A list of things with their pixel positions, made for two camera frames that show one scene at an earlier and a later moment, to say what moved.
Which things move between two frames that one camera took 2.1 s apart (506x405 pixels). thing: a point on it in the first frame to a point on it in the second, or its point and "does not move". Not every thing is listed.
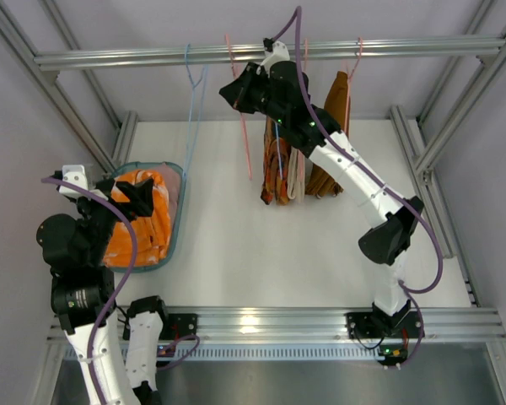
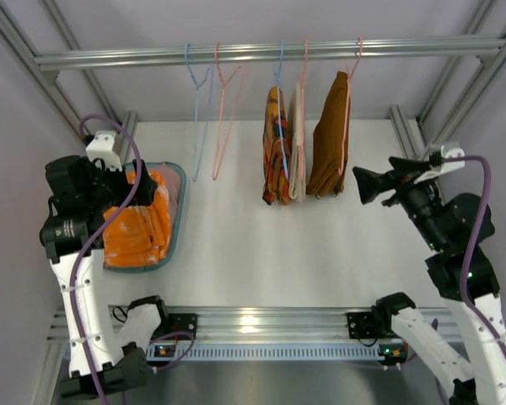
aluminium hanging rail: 68,60 does not move
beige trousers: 296,175 does not move
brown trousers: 319,180 does not move
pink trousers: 172,175 does not move
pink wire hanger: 239,103 to 223,82
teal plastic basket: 174,240 does not move
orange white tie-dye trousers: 152,233 does not move
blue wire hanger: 278,148 to 277,75
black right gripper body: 246,90 to 395,186
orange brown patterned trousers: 276,164 does not move
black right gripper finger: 234,92 to 370,184
